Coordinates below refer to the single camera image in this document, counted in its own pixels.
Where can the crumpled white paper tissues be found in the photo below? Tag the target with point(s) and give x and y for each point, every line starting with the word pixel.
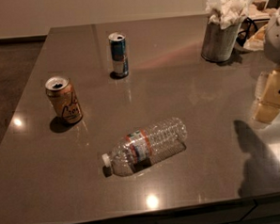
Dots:
pixel 227 12

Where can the orange soda can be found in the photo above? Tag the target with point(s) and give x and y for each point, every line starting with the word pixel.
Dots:
pixel 63 98

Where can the clear plastic water bottle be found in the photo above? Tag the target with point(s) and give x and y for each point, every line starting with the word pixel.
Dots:
pixel 146 147

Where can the blue silver energy drink can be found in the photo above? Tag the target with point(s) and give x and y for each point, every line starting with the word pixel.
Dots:
pixel 117 43

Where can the metal mesh waste bin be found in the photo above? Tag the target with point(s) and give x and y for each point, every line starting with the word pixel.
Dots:
pixel 218 43

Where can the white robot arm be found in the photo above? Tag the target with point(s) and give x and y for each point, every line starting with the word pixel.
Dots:
pixel 272 38

